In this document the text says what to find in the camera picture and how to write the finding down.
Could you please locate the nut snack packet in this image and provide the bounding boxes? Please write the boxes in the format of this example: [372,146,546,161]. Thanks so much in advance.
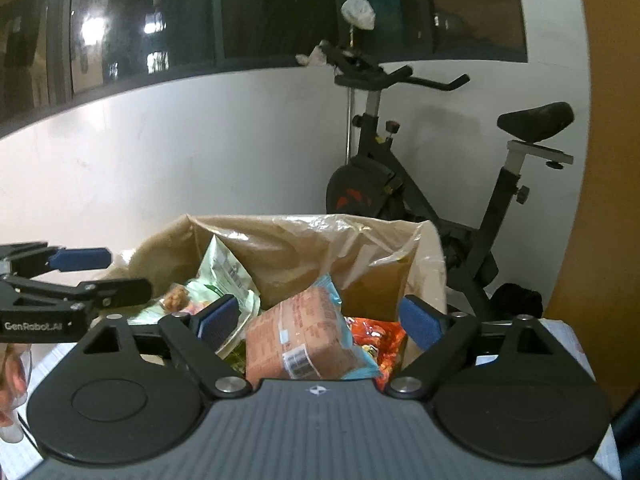
[127,280,202,327]

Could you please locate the clear plastic box liner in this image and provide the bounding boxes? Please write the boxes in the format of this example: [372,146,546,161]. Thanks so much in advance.
[107,213,449,322]

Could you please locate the cardboard box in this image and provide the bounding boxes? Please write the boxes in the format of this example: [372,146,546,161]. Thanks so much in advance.
[107,213,449,396]

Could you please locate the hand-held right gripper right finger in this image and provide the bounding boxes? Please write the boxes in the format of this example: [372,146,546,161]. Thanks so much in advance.
[389,294,572,400]

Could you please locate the brown snack packet blue edges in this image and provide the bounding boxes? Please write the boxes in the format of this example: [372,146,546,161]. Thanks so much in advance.
[244,274,382,389]

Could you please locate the green white snack packet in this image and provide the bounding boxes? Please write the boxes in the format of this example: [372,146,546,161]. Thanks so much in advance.
[187,234,262,358]

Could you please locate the orange red snack packet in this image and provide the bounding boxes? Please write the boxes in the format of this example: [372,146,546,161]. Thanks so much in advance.
[345,316,407,392]

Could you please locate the person's left hand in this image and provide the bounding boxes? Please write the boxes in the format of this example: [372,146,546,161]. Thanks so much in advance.
[0,344,34,445]

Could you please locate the crumpled white tissue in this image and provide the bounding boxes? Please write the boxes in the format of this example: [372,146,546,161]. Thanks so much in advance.
[296,42,331,67]

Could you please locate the black exercise bike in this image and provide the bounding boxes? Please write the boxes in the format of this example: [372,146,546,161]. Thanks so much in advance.
[320,41,576,322]

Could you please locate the white plastic bag on pole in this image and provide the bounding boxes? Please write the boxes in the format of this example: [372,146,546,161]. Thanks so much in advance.
[340,0,377,31]

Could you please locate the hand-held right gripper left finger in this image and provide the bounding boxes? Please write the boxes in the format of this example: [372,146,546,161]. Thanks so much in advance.
[75,293,253,400]

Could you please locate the blue checked tablecloth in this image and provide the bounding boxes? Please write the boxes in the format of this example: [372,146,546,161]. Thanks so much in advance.
[0,317,622,480]

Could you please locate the wooden door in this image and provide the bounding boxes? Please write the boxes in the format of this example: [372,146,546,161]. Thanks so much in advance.
[542,0,640,413]

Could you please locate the black bag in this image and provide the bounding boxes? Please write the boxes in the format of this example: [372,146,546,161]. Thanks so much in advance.
[492,282,545,320]

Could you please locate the metal pole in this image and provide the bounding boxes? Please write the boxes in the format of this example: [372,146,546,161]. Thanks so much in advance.
[343,25,357,167]

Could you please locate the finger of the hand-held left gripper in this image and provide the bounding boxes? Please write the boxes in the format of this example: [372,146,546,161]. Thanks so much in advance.
[0,277,154,316]
[0,242,114,281]

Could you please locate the dark framed window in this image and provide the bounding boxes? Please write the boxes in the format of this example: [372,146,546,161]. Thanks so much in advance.
[0,0,530,134]

